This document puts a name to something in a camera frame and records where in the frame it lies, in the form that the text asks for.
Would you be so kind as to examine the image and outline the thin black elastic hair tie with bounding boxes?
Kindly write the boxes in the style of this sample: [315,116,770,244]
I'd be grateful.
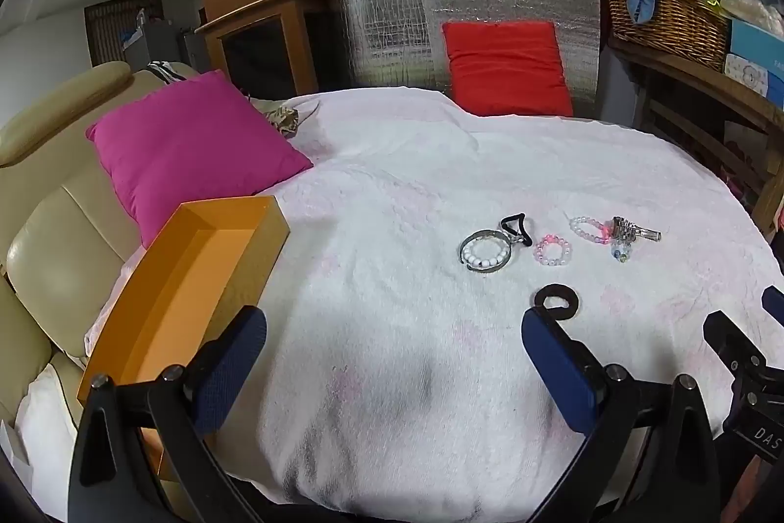
[499,212,533,248]

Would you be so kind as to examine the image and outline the dark slatted door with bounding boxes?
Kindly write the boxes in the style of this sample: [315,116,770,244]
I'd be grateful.
[84,0,165,66]

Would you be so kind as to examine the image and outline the silver foil insulation mat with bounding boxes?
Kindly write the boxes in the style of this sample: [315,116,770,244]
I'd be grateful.
[324,0,604,116]

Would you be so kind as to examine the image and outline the low wooden glass-door cabinet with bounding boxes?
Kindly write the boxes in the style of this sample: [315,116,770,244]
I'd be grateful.
[196,0,337,100]

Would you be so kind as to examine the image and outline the white embossed towel blanket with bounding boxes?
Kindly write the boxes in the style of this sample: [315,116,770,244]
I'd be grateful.
[86,88,784,521]

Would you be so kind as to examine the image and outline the magenta pillow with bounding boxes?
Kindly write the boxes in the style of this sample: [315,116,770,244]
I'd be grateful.
[86,70,315,248]

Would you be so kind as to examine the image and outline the red pillow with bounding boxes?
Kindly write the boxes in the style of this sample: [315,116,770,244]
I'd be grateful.
[442,21,575,118]

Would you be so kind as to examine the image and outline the silver metal bangle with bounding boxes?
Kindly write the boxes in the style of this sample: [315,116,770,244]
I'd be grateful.
[459,229,511,273]

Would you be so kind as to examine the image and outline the wicker basket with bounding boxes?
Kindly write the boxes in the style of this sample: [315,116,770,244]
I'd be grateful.
[602,0,733,74]

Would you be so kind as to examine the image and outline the white pillow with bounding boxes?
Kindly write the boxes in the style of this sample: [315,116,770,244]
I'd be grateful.
[15,364,87,523]

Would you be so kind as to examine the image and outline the blue cardboard box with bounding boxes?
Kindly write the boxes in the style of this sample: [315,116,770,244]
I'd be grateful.
[724,19,784,107]

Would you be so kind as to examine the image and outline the black hair tie ring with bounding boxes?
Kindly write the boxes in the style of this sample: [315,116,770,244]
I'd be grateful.
[533,284,581,323]

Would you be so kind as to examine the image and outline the wooden shelf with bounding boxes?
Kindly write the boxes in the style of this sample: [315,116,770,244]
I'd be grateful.
[603,33,784,242]

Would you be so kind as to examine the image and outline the small patterned cloth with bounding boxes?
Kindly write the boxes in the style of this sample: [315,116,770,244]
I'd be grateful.
[263,106,319,138]

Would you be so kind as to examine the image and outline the beige leather sofa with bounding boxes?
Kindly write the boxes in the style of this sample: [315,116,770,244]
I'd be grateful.
[0,61,203,523]

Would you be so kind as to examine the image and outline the zebra striped cloth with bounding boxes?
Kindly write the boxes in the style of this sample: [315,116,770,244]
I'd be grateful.
[147,60,185,86]

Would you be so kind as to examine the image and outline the orange cardboard box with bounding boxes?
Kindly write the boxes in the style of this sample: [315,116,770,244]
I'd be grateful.
[76,196,291,486]

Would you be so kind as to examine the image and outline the pink and white bead bracelet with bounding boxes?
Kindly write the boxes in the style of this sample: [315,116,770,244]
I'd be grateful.
[535,234,573,267]

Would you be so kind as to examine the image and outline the clear and pink bead bracelet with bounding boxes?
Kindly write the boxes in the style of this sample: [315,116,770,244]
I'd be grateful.
[569,215,613,244]

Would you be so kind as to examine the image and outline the silver hair clip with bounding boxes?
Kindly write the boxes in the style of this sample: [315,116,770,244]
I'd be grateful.
[611,217,662,243]

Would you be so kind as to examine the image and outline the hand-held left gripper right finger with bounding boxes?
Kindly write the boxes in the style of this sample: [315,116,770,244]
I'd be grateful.
[520,307,721,523]

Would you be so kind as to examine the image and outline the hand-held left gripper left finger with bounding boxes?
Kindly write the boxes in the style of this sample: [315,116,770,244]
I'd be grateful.
[67,305,270,523]

